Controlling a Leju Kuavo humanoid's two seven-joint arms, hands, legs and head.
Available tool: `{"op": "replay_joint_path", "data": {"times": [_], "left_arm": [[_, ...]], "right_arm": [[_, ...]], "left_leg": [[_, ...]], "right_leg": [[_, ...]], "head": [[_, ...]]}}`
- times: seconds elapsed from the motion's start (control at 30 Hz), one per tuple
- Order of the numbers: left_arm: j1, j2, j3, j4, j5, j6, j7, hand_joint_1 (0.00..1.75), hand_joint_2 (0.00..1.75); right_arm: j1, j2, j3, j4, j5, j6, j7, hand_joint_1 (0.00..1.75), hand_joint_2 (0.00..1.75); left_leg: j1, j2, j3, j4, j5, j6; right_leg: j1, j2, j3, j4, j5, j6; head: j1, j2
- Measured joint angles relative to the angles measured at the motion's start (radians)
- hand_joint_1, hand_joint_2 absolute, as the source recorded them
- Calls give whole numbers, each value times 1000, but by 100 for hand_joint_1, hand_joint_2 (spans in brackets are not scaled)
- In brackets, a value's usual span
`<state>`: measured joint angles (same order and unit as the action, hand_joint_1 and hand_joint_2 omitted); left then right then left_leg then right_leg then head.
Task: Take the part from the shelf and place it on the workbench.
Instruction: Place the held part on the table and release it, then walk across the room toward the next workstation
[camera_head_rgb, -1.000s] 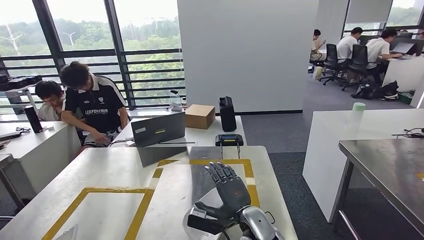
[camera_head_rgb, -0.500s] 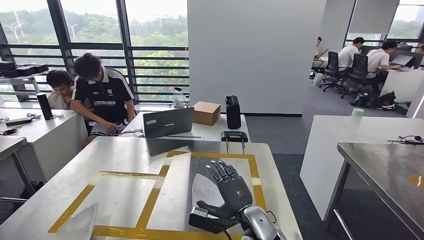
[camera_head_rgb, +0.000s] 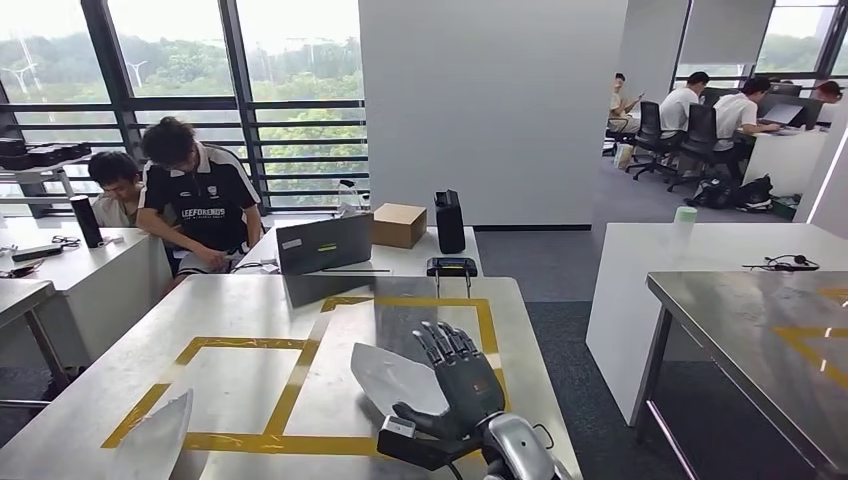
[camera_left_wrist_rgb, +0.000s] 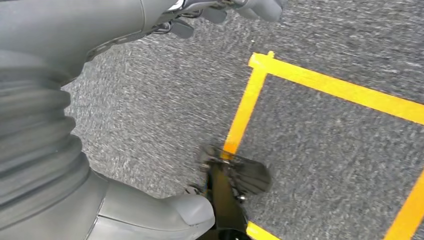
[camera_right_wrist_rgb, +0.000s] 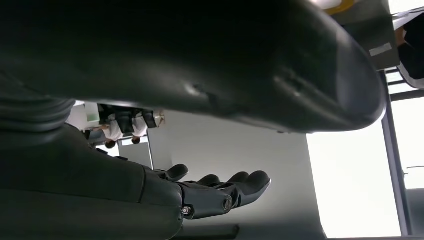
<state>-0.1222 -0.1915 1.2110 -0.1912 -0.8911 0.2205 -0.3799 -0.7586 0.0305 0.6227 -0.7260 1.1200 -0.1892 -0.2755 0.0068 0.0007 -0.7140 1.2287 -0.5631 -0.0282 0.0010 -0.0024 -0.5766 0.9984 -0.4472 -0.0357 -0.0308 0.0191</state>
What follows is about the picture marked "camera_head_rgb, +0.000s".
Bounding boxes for green plastic crate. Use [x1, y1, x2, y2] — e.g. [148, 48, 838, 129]
[769, 194, 801, 223]

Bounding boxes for bottle with green cap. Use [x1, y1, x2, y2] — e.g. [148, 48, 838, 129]
[668, 204, 700, 261]

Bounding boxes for black window railing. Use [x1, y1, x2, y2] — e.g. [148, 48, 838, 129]
[0, 97, 370, 215]

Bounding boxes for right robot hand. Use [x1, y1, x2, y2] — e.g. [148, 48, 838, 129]
[390, 320, 509, 444]

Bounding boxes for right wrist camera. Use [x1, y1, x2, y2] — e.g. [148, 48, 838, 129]
[376, 415, 419, 455]

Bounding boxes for black office chair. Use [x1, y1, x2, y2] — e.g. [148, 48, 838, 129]
[623, 99, 668, 182]
[664, 103, 721, 195]

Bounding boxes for black controller on stand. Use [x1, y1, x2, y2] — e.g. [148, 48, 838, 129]
[425, 256, 480, 301]

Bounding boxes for black headset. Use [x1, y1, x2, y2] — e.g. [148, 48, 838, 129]
[741, 252, 823, 274]

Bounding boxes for black remote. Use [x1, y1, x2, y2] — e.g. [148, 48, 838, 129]
[10, 243, 65, 264]

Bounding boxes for cardboard box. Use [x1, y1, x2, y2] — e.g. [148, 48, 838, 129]
[371, 201, 429, 251]

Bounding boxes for black backpack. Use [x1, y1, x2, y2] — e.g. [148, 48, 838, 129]
[730, 173, 776, 215]
[682, 176, 735, 211]

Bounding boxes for steel workbench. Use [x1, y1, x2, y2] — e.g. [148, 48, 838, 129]
[631, 269, 848, 480]
[0, 274, 586, 480]

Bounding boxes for grey laptop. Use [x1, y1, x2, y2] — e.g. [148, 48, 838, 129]
[274, 211, 376, 278]

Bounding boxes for white desk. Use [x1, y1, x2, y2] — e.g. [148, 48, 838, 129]
[233, 223, 486, 280]
[584, 221, 848, 427]
[0, 217, 175, 374]
[740, 125, 831, 199]

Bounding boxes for black canister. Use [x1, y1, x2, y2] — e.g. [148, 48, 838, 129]
[433, 188, 468, 256]

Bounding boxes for black computer monitor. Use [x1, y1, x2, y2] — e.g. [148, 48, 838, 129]
[753, 82, 827, 132]

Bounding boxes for white plastic shell part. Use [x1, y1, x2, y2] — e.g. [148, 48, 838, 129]
[108, 388, 195, 480]
[349, 341, 453, 420]

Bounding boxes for steel side table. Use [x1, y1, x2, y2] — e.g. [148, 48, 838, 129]
[0, 158, 94, 221]

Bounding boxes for clear plastic bottle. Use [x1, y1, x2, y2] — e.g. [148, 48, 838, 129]
[335, 178, 364, 218]

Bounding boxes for black cylinder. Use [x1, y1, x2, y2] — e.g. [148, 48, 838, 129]
[68, 193, 106, 250]

